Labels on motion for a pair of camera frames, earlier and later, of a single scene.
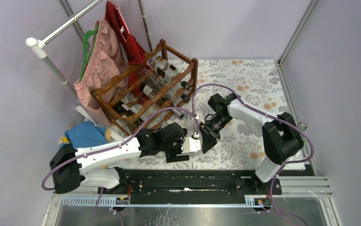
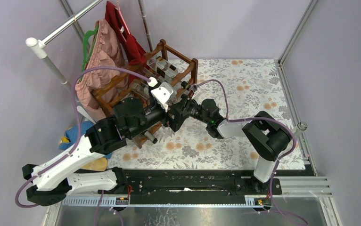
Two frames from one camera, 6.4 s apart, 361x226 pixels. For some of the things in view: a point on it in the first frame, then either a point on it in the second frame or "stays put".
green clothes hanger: x=89 y=42 stays put
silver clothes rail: x=38 y=44 stays put
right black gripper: x=209 y=137 → x=186 y=105
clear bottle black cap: x=167 y=70 stays put
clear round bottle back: x=159 y=79 → x=142 y=88
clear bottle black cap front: x=174 y=89 → x=184 y=84
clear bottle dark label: x=302 y=125 stays put
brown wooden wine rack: x=156 y=92 stays put
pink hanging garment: x=106 y=72 stays put
